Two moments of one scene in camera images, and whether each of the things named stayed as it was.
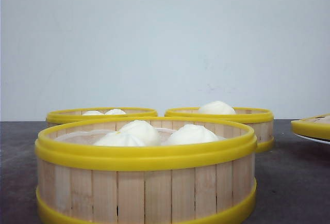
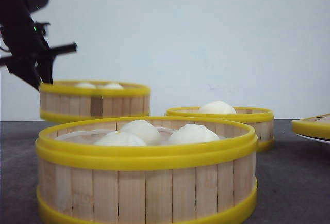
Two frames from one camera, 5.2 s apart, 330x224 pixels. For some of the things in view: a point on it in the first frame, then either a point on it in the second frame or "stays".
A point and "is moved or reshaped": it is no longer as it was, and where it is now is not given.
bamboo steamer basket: x=64 y=115 is moved or reshaped
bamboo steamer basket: x=145 y=170 stays
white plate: x=312 y=140 stays
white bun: x=115 y=112 → x=111 y=85
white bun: x=144 y=131 stays
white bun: x=92 y=112 → x=84 y=85
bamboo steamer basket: x=260 y=121 stays
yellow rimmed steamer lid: x=317 y=125 stays
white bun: x=192 y=133 stays
